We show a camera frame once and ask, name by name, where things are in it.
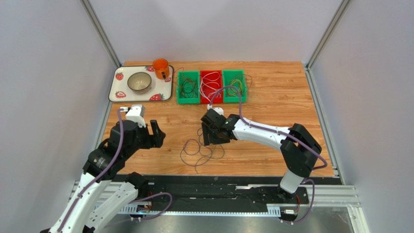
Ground orange mug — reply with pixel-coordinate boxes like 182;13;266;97
152;58;170;80

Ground yellow green wires in bin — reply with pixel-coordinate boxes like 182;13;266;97
226;74;253;98

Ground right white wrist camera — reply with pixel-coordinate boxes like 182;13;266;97
207;104;224;115

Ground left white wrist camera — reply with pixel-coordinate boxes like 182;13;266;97
120;104;146;128

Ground strawberry pattern tray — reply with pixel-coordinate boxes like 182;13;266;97
108;66;174;102

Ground red wire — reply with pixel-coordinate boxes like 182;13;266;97
171;67;199;98

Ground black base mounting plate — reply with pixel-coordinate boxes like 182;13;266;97
138;176;311;213

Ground aluminium frame rail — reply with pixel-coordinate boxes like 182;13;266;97
58;181;369;233

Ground dark purple wire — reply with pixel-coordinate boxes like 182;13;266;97
179;128;226;174

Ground beige ceramic bowl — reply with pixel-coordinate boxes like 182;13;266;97
127;72;152;94

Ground black wires in bin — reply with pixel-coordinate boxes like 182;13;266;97
179;77;199;99

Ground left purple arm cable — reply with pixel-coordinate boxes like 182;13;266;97
57;108;173;233

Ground green bin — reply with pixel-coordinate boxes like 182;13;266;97
222;70;248;103
176;71;200;104

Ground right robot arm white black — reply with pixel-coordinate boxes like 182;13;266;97
201;109;322;194

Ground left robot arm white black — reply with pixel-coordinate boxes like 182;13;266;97
44;120;166;233

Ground red bin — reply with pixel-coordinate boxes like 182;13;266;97
199;70;223;104

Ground left green bin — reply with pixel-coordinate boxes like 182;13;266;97
176;71;200;104

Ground right green bin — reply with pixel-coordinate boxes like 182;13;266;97
222;70;248;103

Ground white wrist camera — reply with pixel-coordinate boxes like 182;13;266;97
207;104;224;115
120;104;146;128

